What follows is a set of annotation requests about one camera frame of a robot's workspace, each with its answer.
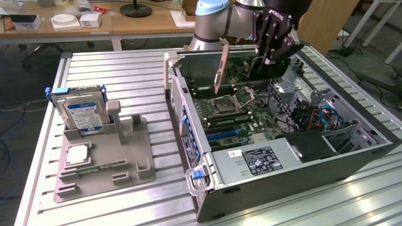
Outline silver CPU chip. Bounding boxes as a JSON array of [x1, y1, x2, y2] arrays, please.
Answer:
[[65, 145, 89, 165]]

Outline blue floor cable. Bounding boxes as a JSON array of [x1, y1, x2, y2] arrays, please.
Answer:
[[0, 110, 28, 203]]

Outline green motherboard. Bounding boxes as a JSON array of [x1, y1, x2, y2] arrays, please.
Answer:
[[186, 79, 291, 153]]

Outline blue expansion slot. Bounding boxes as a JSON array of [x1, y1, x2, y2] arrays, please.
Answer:
[[205, 130, 240, 140]]

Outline white box with black lid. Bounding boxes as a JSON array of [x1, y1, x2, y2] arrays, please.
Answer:
[[8, 14, 42, 31]]

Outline small white carton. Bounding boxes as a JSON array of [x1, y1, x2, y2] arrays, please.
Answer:
[[77, 13, 102, 28]]

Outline white round dish on box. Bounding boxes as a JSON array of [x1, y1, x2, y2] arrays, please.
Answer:
[[49, 13, 82, 32]]

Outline green loose RAM stick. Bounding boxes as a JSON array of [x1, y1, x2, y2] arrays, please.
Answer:
[[76, 163, 114, 175]]

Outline black plastic air shroud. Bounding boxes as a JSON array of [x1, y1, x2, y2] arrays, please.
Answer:
[[285, 130, 339, 164]]

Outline open dark PC case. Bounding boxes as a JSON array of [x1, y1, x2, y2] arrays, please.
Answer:
[[164, 44, 402, 223]]

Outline metal socket cover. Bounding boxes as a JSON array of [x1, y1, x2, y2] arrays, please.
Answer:
[[231, 85, 255, 107]]

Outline CPU socket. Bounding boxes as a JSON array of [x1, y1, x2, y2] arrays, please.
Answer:
[[209, 95, 241, 116]]

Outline grey power supply unit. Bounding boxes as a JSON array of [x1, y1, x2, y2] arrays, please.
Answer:
[[209, 137, 304, 186]]

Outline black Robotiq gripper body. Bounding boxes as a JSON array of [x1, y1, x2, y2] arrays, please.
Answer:
[[261, 0, 315, 36]]

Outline brown cardboard box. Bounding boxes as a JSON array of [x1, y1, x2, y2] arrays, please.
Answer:
[[181, 0, 198, 16]]

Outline red wire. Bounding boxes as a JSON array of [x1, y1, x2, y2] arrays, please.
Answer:
[[305, 110, 329, 130]]

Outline hard disk in blue carrier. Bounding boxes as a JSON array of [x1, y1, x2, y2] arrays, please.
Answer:
[[45, 84, 109, 137]]

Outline installed dark RAM stick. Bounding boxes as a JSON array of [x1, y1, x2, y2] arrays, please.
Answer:
[[205, 114, 252, 126]]

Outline blue wire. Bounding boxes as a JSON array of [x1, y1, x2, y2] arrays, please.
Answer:
[[316, 105, 344, 130]]

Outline graphics card with metal bracket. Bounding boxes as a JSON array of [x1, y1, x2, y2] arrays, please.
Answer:
[[212, 37, 291, 94]]

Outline black stand base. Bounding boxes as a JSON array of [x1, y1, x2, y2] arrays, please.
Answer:
[[355, 70, 402, 95]]

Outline white paper stack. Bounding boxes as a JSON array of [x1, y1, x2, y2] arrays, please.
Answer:
[[169, 9, 197, 29]]

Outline wooden cabinet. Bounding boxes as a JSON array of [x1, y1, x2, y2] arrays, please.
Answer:
[[295, 0, 360, 51]]

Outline metal disk bay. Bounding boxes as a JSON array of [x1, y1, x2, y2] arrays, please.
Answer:
[[320, 123, 377, 155]]

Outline black office chair base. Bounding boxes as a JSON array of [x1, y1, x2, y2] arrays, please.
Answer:
[[17, 40, 94, 70]]

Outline black round lamp base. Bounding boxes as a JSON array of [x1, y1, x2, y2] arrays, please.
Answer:
[[120, 0, 153, 18]]

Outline grey plastic pouch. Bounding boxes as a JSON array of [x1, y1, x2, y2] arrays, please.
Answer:
[[73, 0, 94, 12]]

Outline wooden desk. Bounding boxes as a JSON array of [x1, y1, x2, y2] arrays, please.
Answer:
[[0, 0, 283, 51]]

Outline perforated metal drive cage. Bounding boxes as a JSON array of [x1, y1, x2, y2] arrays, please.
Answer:
[[267, 79, 316, 113]]

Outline red packet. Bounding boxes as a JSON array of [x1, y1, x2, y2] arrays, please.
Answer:
[[93, 5, 113, 15]]

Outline white table frame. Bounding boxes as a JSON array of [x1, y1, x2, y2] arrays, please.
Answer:
[[343, 0, 402, 65]]

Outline grey printed parts rack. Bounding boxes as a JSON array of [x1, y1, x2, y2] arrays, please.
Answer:
[[53, 100, 157, 204]]

